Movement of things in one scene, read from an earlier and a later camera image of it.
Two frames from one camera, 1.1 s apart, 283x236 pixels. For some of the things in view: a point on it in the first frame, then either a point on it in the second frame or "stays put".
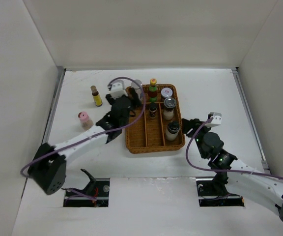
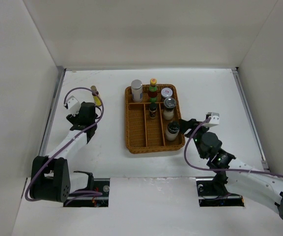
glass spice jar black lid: x=169 y=104 stays put
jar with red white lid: x=166 y=92 stays put
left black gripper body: x=111 y=100 to x=74 y=119
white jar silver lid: x=137 y=88 stays put
